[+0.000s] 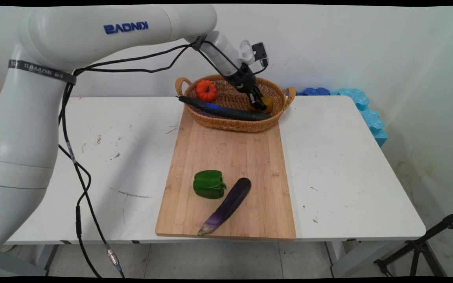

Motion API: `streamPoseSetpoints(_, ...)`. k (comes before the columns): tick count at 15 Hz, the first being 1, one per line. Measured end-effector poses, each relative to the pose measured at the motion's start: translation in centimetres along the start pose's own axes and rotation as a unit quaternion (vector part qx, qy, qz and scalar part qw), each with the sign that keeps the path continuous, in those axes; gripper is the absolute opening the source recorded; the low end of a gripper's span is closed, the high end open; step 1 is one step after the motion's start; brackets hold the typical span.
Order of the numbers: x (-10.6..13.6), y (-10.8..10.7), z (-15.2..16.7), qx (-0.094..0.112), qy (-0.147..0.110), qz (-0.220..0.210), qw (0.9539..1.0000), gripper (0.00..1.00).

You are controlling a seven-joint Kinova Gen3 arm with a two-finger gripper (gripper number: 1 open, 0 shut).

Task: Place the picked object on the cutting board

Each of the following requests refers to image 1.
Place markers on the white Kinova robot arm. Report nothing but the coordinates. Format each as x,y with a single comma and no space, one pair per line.
92,31

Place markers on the small orange pumpkin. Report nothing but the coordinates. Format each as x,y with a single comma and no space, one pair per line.
206,91

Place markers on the dark blue foam piece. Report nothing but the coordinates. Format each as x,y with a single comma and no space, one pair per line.
317,92

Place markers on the light blue foam piece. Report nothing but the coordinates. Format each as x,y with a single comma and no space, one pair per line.
372,120

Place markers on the yellow bell pepper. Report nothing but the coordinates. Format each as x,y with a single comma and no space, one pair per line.
269,105

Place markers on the long dark green cucumber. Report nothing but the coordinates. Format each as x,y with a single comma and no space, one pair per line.
226,112

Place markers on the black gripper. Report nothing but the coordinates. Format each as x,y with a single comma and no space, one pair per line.
242,78

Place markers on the white table leg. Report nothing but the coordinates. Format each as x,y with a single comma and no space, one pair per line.
47,255
344,259

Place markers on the black tripod stand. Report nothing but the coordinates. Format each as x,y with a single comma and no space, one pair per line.
419,247

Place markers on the wooden cutting board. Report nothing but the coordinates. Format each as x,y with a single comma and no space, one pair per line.
230,157

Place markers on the green bell pepper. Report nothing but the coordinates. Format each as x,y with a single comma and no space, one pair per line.
209,184

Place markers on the wrist camera on white mount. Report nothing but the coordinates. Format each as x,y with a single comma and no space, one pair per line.
258,51

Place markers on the purple eggplant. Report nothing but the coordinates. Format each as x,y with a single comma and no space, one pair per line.
228,204

